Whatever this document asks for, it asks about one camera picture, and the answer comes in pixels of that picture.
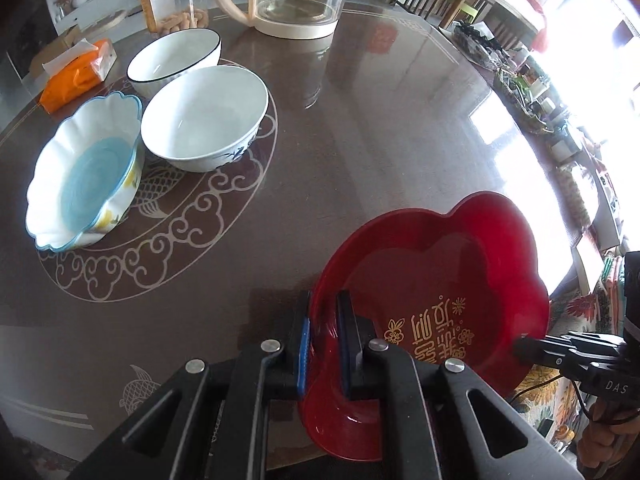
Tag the white bowl black rim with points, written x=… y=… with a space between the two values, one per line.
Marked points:
x=172 y=56

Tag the right hand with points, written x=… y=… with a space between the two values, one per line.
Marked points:
x=618 y=445

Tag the white tv cabinet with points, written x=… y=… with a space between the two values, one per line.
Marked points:
x=87 y=13

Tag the scalloped blue-centred white bowl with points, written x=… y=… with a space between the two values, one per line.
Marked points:
x=87 y=175

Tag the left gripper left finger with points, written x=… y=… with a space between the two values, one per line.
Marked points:
x=298 y=344

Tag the white bowl blue floral pattern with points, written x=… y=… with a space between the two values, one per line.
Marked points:
x=205 y=119

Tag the orange tissue pack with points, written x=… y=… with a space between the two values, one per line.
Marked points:
x=75 y=72

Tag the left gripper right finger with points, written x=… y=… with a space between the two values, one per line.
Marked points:
x=353 y=335

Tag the red flower-shaped plate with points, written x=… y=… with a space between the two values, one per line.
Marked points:
x=463 y=285

